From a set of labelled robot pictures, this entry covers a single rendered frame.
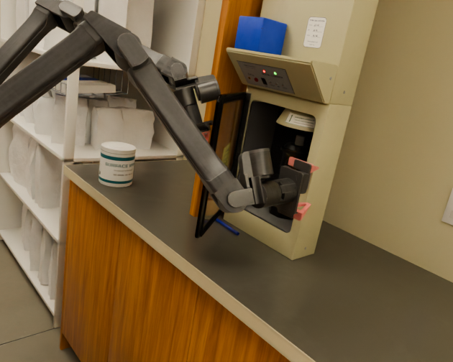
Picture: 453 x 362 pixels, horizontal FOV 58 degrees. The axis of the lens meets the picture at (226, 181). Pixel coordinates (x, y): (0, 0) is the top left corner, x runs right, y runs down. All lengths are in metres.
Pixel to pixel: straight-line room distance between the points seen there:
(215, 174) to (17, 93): 0.42
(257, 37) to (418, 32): 0.58
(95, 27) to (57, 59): 0.10
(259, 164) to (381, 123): 0.75
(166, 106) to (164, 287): 0.64
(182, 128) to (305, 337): 0.52
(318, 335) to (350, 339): 0.07
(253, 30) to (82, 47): 0.50
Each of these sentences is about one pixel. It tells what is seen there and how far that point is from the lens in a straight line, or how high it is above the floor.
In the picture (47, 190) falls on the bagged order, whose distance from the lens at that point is 2.51.
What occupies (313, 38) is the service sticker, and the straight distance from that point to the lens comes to 1.21.
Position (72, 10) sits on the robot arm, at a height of 1.53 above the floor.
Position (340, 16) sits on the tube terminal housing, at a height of 1.63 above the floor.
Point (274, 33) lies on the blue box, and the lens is 1.23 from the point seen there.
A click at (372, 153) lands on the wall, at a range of 1.57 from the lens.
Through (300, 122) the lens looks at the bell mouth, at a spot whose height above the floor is 1.34.
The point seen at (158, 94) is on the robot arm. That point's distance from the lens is 0.88.
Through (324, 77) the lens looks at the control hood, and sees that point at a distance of 1.11.
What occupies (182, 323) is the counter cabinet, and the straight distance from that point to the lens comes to 1.28.
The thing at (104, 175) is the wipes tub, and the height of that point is 0.98.
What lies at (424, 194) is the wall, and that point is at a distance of 1.50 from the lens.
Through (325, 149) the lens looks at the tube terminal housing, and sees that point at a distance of 1.19.
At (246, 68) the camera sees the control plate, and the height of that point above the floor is 1.46.
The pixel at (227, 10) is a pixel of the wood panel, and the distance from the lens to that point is 1.34.
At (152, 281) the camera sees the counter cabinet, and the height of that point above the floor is 0.76.
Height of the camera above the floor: 1.48
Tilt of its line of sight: 17 degrees down
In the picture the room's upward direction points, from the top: 10 degrees clockwise
